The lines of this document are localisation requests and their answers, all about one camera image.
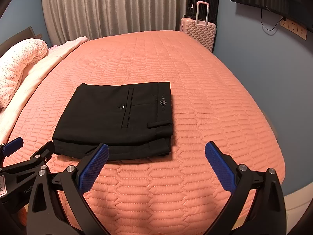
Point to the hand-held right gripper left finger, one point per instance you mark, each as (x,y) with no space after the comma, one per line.
(94,167)

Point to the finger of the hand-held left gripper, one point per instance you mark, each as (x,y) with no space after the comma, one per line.
(31,164)
(12,146)

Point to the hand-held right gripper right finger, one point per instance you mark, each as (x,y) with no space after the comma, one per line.
(220,166)

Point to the black pants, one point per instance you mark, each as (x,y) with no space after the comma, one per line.
(105,117)

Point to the pink quilted bed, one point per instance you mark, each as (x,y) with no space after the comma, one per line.
(195,102)

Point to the pink dotted pillow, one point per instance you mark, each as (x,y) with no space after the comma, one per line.
(17,66)

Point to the dark grey headboard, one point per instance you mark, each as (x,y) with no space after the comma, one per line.
(22,35)

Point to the pink textured suitcase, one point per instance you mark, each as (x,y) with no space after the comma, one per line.
(199,33)

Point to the grey pleated curtain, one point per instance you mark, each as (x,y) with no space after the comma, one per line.
(110,9)

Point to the beige wall outlet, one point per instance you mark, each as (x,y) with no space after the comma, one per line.
(302,32)
(284,24)
(293,28)

